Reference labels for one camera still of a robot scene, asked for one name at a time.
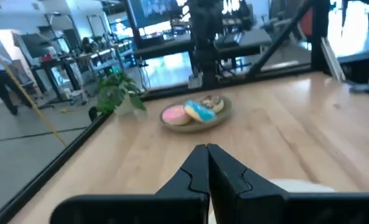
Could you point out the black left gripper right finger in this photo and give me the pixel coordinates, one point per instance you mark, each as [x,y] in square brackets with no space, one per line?
[234,193]

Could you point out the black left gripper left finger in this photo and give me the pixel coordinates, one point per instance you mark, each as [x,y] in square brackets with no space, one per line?
[193,177]

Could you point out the pink-iced donut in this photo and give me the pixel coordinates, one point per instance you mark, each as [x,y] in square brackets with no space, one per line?
[175,115]

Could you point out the blue-iced donut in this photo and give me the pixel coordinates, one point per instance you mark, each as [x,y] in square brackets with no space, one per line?
[199,112]

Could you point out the dark chocolate-iced cream donut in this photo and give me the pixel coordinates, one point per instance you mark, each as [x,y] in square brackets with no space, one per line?
[215,104]

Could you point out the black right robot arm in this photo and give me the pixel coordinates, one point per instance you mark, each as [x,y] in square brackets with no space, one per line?
[206,46]

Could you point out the tan round plate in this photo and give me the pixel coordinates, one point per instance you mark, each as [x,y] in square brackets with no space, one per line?
[199,126]

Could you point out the white round plate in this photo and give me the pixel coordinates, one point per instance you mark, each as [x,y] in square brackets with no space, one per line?
[302,186]

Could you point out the green potted plant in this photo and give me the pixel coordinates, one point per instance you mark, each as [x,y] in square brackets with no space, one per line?
[112,93]

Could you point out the black desk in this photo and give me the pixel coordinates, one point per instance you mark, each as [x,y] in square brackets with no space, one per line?
[249,40]

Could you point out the silver aluminium bar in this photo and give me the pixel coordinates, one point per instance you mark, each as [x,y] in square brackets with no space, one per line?
[333,62]

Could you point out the person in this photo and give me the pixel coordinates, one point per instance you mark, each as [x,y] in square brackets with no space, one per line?
[0,84]

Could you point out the large wall display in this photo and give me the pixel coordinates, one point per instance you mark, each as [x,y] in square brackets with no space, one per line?
[153,12]

